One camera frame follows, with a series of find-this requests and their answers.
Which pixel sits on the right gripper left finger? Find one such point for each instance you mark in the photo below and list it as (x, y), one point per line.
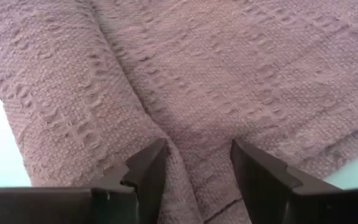
(120, 205)

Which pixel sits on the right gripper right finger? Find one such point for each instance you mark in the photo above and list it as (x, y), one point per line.
(275, 199)

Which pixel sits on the grey woven towel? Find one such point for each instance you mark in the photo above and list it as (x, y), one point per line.
(197, 77)

